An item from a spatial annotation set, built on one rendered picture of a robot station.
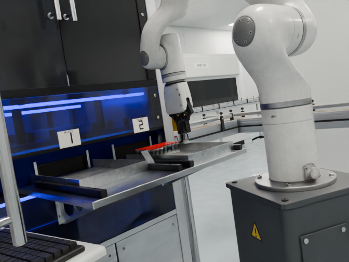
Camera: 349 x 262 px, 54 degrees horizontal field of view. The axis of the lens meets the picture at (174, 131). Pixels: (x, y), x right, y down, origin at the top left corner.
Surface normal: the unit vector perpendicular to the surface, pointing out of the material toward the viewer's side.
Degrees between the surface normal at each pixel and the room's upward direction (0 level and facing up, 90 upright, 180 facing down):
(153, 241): 90
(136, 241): 90
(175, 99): 92
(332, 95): 90
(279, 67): 122
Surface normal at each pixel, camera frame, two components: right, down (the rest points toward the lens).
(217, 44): 0.71, -0.04
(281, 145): -0.64, 0.15
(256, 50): -0.53, 0.66
